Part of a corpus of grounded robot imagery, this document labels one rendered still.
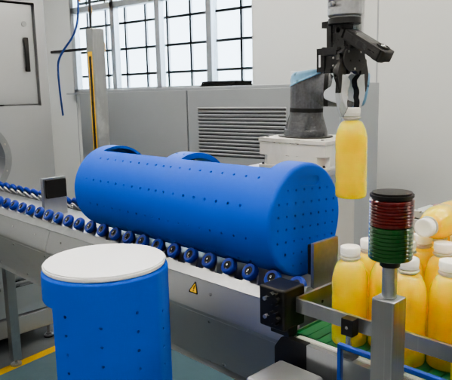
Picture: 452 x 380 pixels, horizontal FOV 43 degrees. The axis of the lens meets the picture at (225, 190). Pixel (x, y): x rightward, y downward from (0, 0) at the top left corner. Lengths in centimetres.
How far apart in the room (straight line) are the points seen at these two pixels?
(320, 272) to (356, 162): 29
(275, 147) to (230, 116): 157
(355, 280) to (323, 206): 37
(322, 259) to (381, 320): 52
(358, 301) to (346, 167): 30
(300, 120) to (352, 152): 71
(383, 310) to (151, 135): 320
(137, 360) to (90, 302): 17
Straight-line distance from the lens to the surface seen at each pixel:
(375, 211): 84
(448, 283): 109
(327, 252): 141
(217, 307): 152
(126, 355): 128
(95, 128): 268
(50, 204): 242
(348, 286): 115
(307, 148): 188
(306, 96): 197
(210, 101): 359
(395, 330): 90
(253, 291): 143
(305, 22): 435
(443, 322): 111
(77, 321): 126
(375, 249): 85
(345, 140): 128
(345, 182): 129
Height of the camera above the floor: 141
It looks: 10 degrees down
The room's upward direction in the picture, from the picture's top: 1 degrees counter-clockwise
